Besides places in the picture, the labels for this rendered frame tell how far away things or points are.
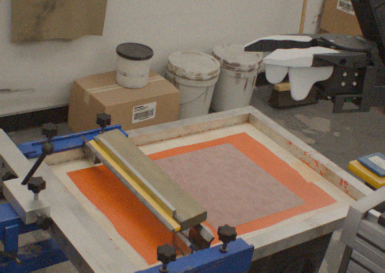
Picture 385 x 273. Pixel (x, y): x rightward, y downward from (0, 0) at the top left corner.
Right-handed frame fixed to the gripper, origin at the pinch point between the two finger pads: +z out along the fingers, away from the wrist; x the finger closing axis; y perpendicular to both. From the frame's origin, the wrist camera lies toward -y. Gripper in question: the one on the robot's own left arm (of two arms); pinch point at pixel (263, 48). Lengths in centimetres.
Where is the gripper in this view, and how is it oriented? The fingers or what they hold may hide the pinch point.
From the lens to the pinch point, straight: 83.1
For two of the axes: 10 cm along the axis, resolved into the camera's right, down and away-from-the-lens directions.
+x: -3.5, -3.6, 8.6
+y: -0.9, 9.3, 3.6
